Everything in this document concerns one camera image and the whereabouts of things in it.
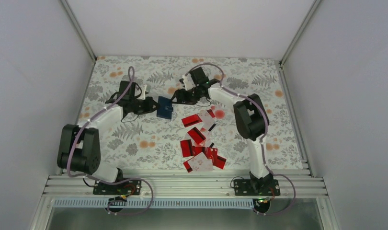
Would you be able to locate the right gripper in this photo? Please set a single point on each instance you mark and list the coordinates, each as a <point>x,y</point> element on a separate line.
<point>178,92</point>

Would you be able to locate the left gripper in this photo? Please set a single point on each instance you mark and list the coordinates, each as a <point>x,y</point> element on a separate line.
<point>149,108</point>

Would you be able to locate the blue card holder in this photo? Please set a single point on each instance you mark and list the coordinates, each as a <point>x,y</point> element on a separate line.
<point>165,109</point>

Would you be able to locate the white floral card front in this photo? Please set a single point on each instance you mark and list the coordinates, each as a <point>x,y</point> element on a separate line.
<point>201,163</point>

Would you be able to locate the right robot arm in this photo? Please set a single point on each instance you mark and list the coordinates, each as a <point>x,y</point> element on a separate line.
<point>250,115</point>

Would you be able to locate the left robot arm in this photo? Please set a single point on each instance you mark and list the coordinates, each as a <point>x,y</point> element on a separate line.
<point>79,150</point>

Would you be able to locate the red card black stripe top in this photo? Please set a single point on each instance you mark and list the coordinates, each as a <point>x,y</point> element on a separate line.
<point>191,120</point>

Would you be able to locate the red card black stripe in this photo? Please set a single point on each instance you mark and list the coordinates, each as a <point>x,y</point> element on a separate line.
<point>191,120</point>
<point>187,148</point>
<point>197,136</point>

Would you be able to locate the white card black stripe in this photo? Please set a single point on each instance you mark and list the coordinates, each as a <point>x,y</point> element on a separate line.
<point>208,121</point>

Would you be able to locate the translucent red circle card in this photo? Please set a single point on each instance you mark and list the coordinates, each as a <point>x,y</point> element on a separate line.
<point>218,111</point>

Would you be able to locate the red card black stripe middle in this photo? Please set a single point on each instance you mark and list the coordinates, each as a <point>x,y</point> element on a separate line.
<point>197,136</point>

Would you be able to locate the red card black stripe left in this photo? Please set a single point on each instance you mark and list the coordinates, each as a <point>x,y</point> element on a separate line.
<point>187,148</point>

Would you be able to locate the red card gold ribbon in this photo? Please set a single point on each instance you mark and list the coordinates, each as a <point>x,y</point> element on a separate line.
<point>217,160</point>

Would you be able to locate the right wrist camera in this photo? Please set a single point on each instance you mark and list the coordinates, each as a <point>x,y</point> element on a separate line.
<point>198,76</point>

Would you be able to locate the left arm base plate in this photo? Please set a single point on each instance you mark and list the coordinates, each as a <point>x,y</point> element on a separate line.
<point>129,188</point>

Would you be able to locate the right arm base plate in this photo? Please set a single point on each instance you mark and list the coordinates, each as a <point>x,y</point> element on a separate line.
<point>247,187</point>

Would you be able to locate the aluminium rail frame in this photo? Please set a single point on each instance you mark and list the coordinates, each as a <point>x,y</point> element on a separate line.
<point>181,184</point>

